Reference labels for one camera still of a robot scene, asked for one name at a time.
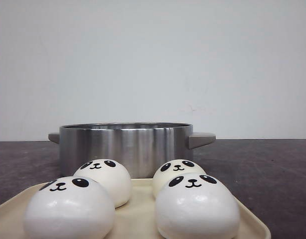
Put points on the panda bun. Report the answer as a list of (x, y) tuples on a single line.
[(172, 169), (71, 207), (112, 175), (196, 206)]

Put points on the stainless steel steamer pot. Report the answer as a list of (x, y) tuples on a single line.
[(142, 147)]

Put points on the beige plastic tray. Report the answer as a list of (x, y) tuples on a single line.
[(134, 220)]

